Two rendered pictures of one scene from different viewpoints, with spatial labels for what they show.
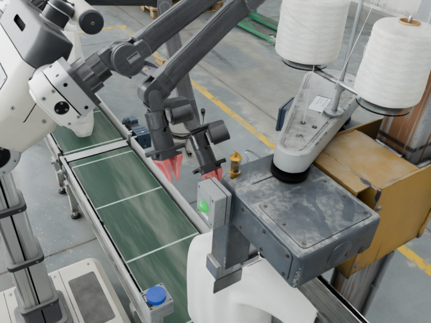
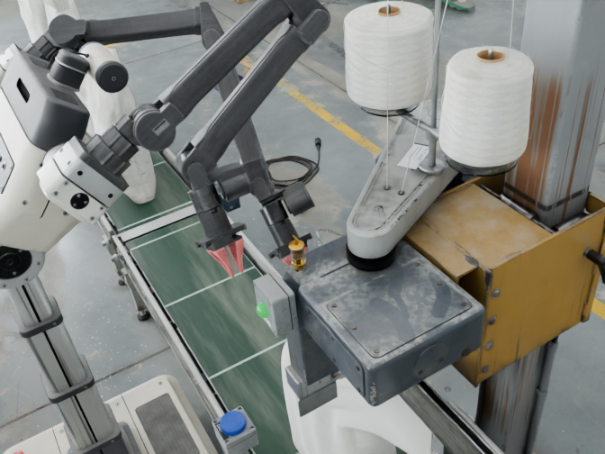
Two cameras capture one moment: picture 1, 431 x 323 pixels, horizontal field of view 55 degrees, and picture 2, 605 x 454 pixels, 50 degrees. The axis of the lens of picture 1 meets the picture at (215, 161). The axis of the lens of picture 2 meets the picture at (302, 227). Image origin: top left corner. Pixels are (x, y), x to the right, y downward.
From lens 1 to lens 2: 0.29 m
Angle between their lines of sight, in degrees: 7
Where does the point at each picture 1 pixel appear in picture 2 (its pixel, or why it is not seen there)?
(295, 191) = (375, 282)
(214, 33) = (265, 78)
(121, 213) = (200, 310)
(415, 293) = not seen: outside the picture
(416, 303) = not seen: outside the picture
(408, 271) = not seen: outside the picture
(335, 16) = (411, 47)
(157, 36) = (189, 95)
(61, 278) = (126, 405)
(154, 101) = (195, 177)
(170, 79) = (213, 146)
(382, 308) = (591, 420)
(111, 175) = (185, 256)
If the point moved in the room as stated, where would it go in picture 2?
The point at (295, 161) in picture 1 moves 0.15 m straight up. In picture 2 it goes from (371, 243) to (369, 170)
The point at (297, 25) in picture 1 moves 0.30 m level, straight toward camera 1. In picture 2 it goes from (364, 62) to (329, 150)
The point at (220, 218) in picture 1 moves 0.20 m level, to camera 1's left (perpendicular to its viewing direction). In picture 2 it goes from (284, 322) to (176, 324)
